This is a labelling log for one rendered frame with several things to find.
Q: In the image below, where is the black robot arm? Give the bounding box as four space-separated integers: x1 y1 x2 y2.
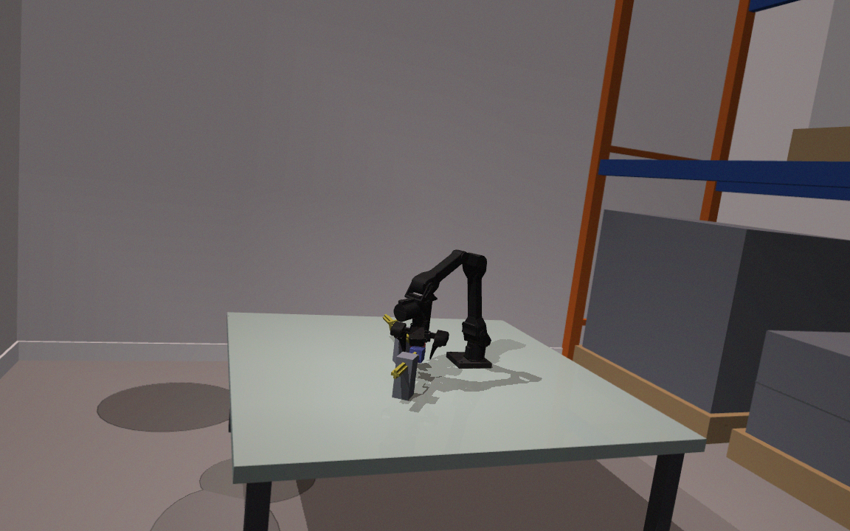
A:
393 249 491 362

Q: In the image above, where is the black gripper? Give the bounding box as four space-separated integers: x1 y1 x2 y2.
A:
390 316 449 360

